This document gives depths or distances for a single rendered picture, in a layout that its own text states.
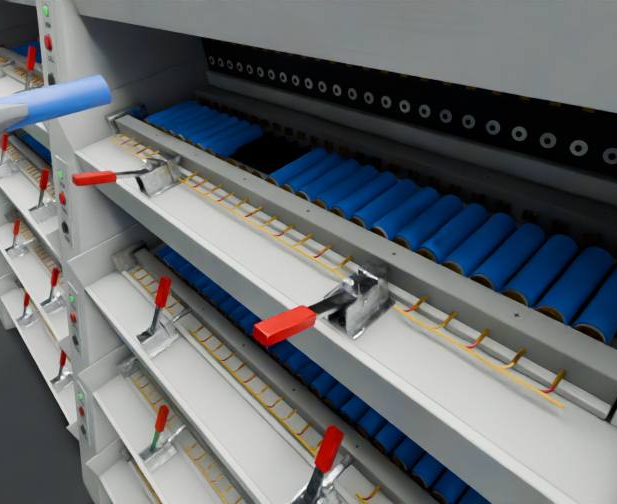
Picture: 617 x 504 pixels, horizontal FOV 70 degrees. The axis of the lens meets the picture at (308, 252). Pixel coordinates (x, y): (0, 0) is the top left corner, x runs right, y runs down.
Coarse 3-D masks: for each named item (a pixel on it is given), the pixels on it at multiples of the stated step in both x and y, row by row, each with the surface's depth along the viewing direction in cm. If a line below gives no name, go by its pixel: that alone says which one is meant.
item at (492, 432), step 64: (64, 128) 53; (384, 128) 41; (128, 192) 45; (192, 192) 43; (576, 192) 31; (192, 256) 40; (256, 256) 34; (320, 256) 33; (320, 320) 29; (384, 320) 28; (384, 384) 25; (448, 384) 24; (512, 384) 23; (448, 448) 23; (512, 448) 21; (576, 448) 20
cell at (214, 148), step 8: (248, 128) 48; (256, 128) 48; (232, 136) 47; (240, 136) 47; (248, 136) 48; (256, 136) 48; (216, 144) 46; (224, 144) 46; (232, 144) 47; (240, 144) 47; (216, 152) 46; (224, 152) 46; (232, 152) 47
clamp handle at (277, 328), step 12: (348, 288) 27; (324, 300) 26; (336, 300) 26; (348, 300) 26; (288, 312) 24; (300, 312) 24; (312, 312) 24; (324, 312) 25; (264, 324) 23; (276, 324) 23; (288, 324) 23; (300, 324) 24; (312, 324) 24; (264, 336) 22; (276, 336) 23; (288, 336) 23
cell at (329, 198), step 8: (368, 168) 38; (352, 176) 38; (360, 176) 38; (368, 176) 38; (376, 176) 38; (336, 184) 37; (344, 184) 37; (352, 184) 37; (360, 184) 37; (328, 192) 36; (336, 192) 36; (344, 192) 36; (352, 192) 37; (320, 200) 36; (328, 200) 36; (336, 200) 36; (328, 208) 36
